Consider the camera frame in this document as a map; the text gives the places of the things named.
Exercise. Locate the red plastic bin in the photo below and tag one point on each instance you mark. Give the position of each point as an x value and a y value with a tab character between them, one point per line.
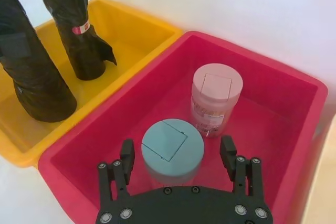
262	119

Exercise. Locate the black bag roll with label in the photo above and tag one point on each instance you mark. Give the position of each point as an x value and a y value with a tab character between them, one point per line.
76	35

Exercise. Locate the yellow plastic bin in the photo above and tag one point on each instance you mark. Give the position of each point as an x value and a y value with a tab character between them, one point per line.
136	40

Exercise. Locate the white table cloth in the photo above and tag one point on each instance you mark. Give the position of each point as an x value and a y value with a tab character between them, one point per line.
236	1

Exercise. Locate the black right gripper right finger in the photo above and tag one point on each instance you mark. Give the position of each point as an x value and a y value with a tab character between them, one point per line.
229	155

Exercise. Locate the jar with blue lid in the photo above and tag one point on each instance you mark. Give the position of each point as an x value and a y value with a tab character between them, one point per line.
172	153

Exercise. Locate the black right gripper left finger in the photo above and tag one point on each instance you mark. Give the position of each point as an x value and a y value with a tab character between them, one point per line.
126	161

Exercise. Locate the large black bag roll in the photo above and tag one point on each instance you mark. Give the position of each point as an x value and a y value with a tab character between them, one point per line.
31	77

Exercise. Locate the jar with pink lid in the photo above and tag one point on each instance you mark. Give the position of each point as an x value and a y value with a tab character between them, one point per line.
216	87

